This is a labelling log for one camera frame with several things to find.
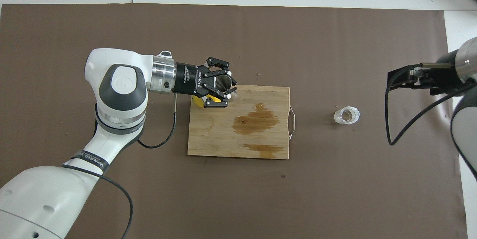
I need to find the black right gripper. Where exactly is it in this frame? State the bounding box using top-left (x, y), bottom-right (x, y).
top-left (388, 51), bottom-right (464, 96)

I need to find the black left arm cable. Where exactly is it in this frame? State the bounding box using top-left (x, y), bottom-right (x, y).
top-left (61, 94), bottom-right (177, 239)

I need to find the steel cocktail jigger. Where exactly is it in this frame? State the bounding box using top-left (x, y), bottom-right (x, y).
top-left (215, 70), bottom-right (236, 101)

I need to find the wooden cutting board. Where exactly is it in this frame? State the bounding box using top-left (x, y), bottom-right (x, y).
top-left (187, 84), bottom-right (297, 160)

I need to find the clear plastic cup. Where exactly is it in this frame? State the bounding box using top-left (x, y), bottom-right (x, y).
top-left (333, 106), bottom-right (361, 125)

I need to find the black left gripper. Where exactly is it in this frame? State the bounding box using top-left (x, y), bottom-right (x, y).
top-left (172, 57), bottom-right (237, 109)

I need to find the yellow lemon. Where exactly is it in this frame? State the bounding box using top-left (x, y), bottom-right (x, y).
top-left (192, 95), bottom-right (220, 110)

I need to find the brown paper table mat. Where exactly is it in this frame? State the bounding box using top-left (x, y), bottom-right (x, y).
top-left (0, 3), bottom-right (468, 239)

